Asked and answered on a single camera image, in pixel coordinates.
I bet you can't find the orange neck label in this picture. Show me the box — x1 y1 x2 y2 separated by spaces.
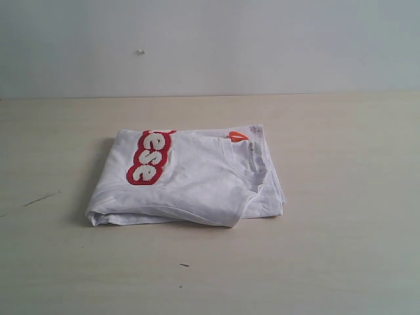
228 131 249 142

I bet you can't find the white t-shirt red lettering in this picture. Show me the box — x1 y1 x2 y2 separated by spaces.
86 125 284 228

